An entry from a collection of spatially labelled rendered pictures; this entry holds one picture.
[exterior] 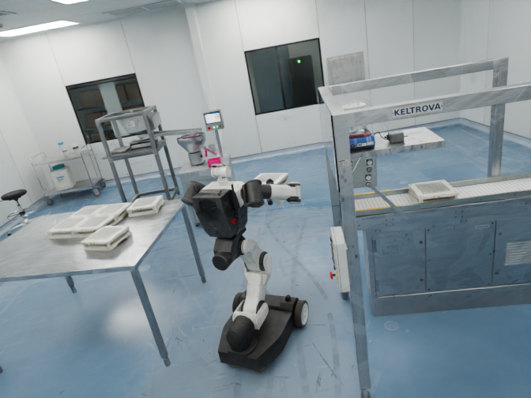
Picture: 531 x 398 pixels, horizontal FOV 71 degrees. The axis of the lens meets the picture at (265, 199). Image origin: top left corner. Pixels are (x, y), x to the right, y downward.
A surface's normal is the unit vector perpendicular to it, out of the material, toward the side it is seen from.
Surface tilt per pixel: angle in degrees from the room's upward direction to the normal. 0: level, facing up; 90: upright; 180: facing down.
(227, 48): 90
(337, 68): 90
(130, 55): 90
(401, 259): 90
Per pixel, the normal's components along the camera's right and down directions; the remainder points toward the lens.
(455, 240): -0.07, 0.39
